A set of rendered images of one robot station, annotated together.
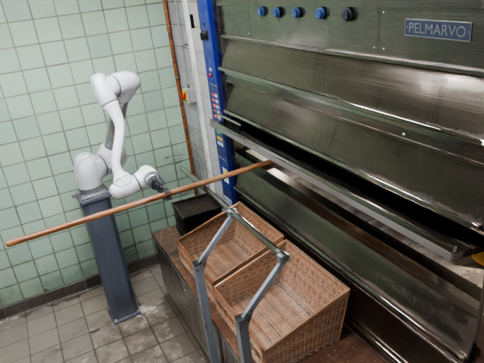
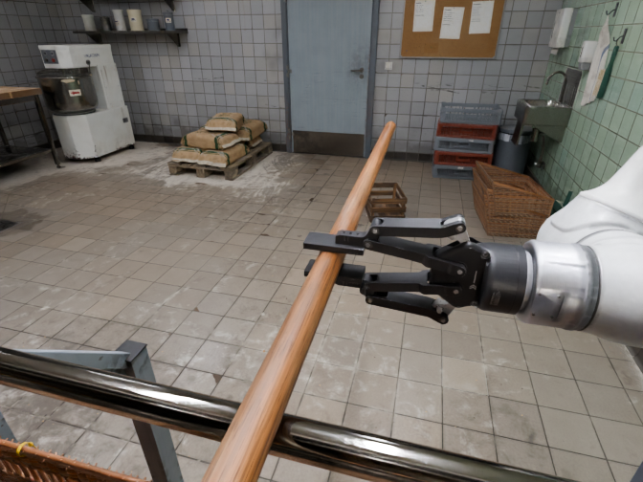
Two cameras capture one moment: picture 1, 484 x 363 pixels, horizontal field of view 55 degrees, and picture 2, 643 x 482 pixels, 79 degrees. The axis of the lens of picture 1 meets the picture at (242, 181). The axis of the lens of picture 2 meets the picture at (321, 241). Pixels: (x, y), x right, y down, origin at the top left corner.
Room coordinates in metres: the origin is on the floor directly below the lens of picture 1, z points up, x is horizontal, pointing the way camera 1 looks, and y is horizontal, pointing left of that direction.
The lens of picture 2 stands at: (2.50, 0.09, 1.42)
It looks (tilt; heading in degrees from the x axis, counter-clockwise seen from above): 28 degrees down; 129
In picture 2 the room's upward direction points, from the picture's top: straight up
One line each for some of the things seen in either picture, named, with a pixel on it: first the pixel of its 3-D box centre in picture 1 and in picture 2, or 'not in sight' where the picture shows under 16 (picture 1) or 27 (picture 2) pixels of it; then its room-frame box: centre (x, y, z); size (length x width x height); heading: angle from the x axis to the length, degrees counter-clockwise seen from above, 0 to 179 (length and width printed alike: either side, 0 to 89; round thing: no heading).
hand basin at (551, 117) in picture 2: not in sight; (538, 122); (1.73, 4.20, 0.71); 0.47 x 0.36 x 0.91; 114
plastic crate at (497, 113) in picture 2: not in sight; (469, 113); (1.00, 4.45, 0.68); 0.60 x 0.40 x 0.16; 24
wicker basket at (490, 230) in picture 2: not in sight; (503, 208); (1.79, 3.40, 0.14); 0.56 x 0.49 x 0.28; 120
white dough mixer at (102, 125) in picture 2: not in sight; (83, 103); (-3.04, 2.20, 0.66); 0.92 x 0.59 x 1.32; 114
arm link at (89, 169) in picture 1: (87, 169); not in sight; (2.85, 0.99, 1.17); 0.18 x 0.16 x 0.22; 144
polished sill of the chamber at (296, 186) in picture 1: (321, 203); not in sight; (2.00, -0.37, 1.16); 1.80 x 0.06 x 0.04; 24
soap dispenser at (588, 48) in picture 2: not in sight; (587, 55); (2.00, 3.92, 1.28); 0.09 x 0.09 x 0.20; 24
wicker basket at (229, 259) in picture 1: (228, 248); not in sight; (2.41, 0.13, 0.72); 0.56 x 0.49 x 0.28; 25
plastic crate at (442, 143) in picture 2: not in sight; (462, 141); (0.99, 4.44, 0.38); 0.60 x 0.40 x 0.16; 22
